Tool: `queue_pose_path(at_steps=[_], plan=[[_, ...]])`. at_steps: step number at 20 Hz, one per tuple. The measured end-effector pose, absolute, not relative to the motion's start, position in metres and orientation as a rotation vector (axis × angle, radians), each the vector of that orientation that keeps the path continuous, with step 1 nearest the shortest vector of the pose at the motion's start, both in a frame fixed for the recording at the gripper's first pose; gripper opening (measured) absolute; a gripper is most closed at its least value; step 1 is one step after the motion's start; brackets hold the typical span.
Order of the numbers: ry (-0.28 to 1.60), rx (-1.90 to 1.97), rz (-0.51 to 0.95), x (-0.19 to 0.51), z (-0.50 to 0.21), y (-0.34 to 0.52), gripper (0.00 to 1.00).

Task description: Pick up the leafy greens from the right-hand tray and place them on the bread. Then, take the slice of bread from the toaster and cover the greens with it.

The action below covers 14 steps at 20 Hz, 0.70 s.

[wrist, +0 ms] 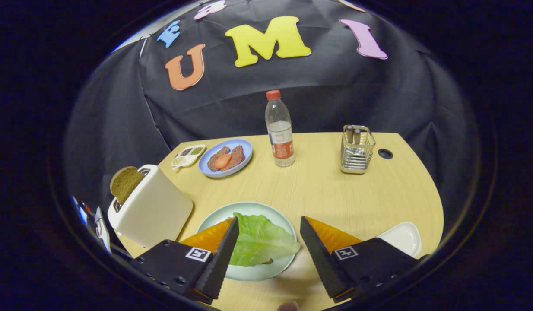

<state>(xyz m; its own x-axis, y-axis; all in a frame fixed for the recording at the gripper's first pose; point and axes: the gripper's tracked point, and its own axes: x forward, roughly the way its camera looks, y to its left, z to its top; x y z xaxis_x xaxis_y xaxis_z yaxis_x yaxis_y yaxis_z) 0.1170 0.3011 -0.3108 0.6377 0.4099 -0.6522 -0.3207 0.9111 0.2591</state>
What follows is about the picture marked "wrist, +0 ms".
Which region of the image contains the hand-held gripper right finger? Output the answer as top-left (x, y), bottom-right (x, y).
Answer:
top-left (300, 216), bottom-right (429, 303)

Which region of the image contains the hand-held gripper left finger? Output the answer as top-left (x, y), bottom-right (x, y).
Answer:
top-left (129, 216), bottom-right (240, 305)

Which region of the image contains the brown bread slice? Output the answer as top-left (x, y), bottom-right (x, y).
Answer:
top-left (110, 166), bottom-right (145, 205)

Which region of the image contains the pale green plate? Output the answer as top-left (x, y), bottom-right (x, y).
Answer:
top-left (197, 202), bottom-right (298, 282)

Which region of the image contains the green lettuce leaf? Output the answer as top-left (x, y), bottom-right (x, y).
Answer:
top-left (229, 212), bottom-right (301, 267)

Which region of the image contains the white toaster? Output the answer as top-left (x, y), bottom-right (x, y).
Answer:
top-left (108, 164), bottom-right (194, 249)

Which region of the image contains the small white rectangular dish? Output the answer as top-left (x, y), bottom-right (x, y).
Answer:
top-left (376, 222), bottom-right (422, 258)

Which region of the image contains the brown meat patty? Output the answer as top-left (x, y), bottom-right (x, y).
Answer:
top-left (225, 146), bottom-right (244, 170)
top-left (207, 146), bottom-right (230, 172)

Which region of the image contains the white divided seasoning tray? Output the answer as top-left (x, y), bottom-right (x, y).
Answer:
top-left (171, 144), bottom-right (206, 170)

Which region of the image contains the blue plate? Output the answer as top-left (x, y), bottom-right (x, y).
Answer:
top-left (198, 138), bottom-right (253, 178)

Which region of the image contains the white printed object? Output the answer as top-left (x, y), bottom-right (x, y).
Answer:
top-left (72, 197), bottom-right (114, 253)

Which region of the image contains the clear red-capped water bottle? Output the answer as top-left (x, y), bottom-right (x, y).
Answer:
top-left (265, 90), bottom-right (296, 168)

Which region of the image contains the metal wire cutlery holder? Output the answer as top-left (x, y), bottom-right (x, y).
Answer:
top-left (340, 125), bottom-right (376, 175)

